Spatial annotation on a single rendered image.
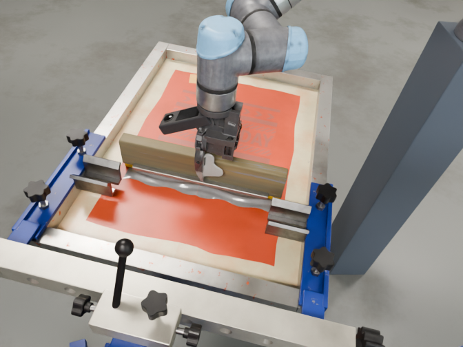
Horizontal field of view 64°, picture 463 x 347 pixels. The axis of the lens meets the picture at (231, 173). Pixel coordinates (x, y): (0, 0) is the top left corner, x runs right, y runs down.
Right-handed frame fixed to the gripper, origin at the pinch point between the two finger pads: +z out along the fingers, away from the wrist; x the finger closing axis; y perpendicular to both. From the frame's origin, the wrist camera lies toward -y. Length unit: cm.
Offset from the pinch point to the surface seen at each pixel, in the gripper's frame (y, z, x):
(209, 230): 5.2, 4.9, -12.6
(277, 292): 21.2, 1.5, -24.4
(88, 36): -149, 100, 202
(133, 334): 0.7, -7.3, -40.3
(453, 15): 177, 103, 384
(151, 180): -11.3, 4.3, -3.0
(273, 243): 19.2, 5.0, -11.8
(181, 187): -4.1, 4.6, -3.0
